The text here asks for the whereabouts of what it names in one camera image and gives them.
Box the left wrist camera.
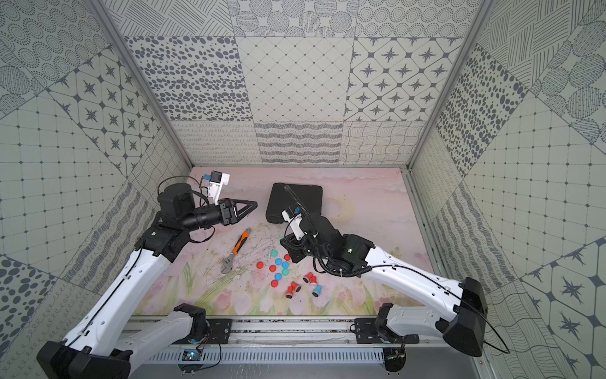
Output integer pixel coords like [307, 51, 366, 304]
[203, 171, 230, 205]

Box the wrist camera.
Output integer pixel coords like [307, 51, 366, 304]
[282, 205, 305, 241]
[203, 171, 230, 205]

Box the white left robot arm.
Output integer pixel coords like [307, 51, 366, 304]
[36, 183, 257, 378]

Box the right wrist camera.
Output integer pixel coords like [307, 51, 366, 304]
[282, 205, 305, 241]

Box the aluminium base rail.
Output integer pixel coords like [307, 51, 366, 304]
[141, 316, 460, 367]

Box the blue stamp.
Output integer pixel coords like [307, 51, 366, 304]
[312, 285, 322, 297]

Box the black plastic tool case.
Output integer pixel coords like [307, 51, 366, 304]
[265, 183, 324, 224]

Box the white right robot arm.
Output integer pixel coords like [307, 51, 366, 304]
[280, 212, 488, 357]

